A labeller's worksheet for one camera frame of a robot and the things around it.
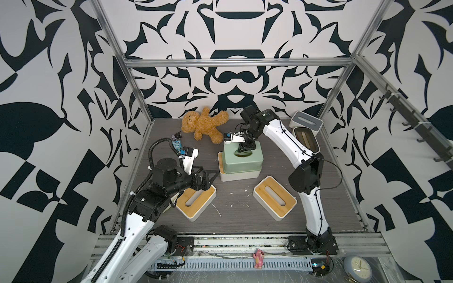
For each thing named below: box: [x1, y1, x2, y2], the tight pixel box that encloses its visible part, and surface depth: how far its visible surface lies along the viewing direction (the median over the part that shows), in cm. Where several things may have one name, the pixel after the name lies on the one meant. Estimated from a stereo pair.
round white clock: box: [343, 255, 373, 283], surface depth 68 cm
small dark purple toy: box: [171, 130, 183, 141], surface depth 110 cm
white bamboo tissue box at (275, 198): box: [252, 175, 298, 222], surface depth 84 cm
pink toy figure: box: [252, 248, 265, 270], surface depth 71 cm
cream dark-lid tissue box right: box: [293, 126, 321, 155], surface depth 107 cm
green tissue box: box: [222, 140, 265, 174], surface depth 83 cm
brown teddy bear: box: [181, 106, 229, 144], surface depth 110 cm
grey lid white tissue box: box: [289, 110, 324, 133], surface depth 117 cm
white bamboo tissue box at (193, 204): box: [174, 184, 217, 222], surface depth 83 cm
